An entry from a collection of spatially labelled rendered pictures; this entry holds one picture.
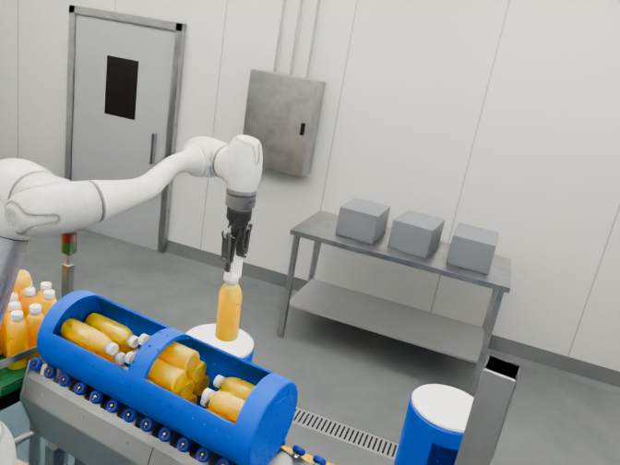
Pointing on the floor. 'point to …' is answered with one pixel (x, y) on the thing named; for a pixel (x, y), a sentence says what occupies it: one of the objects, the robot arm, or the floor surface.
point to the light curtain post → (488, 412)
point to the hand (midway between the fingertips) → (232, 269)
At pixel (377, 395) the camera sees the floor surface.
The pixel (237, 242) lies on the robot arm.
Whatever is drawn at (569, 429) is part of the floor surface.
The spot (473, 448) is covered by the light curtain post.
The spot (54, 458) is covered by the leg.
